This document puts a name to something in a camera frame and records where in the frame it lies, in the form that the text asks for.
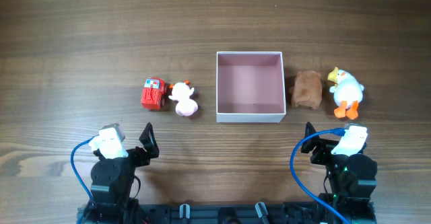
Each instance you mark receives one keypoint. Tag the white box pink interior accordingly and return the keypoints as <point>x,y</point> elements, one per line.
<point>250,87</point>

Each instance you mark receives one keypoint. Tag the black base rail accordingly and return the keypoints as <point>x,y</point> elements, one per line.
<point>290,212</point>

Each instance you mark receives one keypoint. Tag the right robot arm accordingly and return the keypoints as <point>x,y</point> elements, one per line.
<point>351,174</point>

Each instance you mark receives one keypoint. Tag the brown plush bear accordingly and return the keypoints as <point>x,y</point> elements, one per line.
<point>307,90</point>

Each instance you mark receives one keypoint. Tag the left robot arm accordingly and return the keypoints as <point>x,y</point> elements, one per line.
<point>114,174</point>

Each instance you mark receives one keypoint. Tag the white plush duck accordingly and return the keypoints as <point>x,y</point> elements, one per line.
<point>347,93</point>

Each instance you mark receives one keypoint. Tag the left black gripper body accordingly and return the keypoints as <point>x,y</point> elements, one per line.
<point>138,157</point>

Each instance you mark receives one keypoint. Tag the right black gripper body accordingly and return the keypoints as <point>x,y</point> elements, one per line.
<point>322,155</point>

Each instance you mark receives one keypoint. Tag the red toy fire truck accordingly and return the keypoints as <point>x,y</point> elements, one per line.
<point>153,94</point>

